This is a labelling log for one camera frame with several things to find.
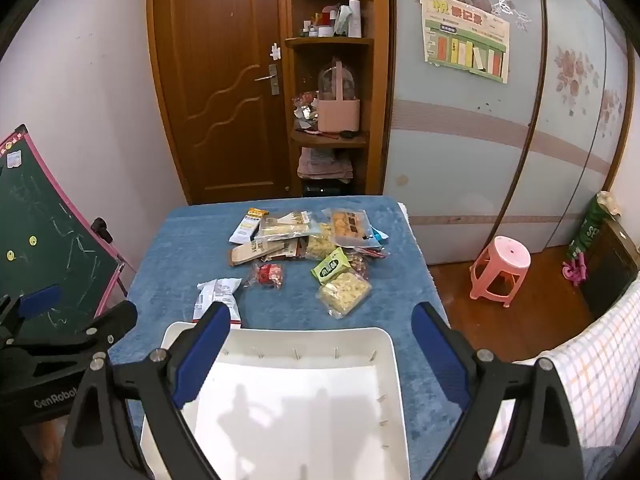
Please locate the clear cookie packet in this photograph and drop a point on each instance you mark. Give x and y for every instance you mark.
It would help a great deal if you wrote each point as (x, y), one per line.
(350, 225)

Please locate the blue foil packet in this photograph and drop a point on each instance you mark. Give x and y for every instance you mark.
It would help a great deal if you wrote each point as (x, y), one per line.
(378, 236)

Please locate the white plastic tray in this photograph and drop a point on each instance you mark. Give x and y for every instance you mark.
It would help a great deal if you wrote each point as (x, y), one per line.
(300, 400)

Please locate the white door hook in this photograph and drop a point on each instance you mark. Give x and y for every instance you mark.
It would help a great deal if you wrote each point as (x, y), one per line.
(275, 51)

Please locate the green bag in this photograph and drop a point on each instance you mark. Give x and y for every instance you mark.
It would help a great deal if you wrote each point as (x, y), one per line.
(590, 232)

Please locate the wooden shelf unit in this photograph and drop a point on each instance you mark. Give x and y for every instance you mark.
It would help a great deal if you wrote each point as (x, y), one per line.
(379, 110)

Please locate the black box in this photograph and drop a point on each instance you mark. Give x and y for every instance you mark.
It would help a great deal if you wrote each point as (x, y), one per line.
(325, 190)

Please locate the dark cabinet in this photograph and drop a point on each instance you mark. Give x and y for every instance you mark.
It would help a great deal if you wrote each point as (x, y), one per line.
(610, 270)

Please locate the red candy packet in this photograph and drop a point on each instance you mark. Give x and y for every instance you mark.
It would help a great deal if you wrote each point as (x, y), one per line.
(269, 276)

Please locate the white red snack packet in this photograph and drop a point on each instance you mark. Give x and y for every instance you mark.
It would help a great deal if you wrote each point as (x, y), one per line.
(215, 295)

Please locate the wooden door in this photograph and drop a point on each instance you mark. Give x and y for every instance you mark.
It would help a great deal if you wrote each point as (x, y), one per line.
(215, 60)

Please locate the black easel knob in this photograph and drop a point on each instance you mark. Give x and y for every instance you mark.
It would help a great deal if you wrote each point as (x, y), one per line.
(101, 229)

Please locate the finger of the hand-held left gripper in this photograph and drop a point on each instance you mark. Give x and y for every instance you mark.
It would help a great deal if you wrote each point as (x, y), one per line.
(112, 319)
(40, 301)

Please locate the green chalkboard pink frame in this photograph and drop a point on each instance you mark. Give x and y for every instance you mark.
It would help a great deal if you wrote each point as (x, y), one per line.
(45, 220)

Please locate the folded pink cloth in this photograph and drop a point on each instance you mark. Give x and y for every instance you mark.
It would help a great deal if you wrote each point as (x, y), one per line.
(325, 165)

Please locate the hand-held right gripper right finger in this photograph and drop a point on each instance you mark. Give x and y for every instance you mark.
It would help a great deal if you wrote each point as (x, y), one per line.
(440, 355)

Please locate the blue towel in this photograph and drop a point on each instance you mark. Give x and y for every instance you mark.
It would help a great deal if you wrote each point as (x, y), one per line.
(165, 260)

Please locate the floral sliding wardrobe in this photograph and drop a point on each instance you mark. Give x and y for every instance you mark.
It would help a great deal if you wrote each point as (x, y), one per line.
(450, 170)

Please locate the wall poster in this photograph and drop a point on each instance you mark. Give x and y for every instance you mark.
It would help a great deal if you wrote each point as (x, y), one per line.
(465, 35)

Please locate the pink basket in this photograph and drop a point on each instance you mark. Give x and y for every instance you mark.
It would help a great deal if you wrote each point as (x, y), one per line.
(339, 115)

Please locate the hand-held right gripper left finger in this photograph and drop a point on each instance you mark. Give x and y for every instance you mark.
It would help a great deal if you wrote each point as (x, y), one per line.
(200, 355)

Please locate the orange white stick packet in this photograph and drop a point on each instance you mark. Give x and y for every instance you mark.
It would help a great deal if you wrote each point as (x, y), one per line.
(246, 226)

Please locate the clear square cracker packet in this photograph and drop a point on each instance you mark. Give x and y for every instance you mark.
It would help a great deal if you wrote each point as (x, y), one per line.
(345, 292)

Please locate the group of toiletry bottles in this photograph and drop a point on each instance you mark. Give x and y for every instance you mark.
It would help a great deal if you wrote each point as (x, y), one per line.
(342, 22)

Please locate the pink plastic stool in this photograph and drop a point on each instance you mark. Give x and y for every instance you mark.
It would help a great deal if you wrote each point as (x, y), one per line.
(502, 260)

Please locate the green snack packet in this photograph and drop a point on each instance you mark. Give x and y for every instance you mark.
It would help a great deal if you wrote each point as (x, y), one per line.
(330, 266)

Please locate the checked cloth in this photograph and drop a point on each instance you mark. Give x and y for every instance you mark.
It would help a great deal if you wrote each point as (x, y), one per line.
(600, 370)

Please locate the pink toy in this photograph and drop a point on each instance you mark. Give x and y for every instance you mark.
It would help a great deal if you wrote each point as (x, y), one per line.
(575, 270)

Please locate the pile of small packets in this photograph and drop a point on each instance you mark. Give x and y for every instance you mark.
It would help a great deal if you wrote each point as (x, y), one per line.
(305, 107)

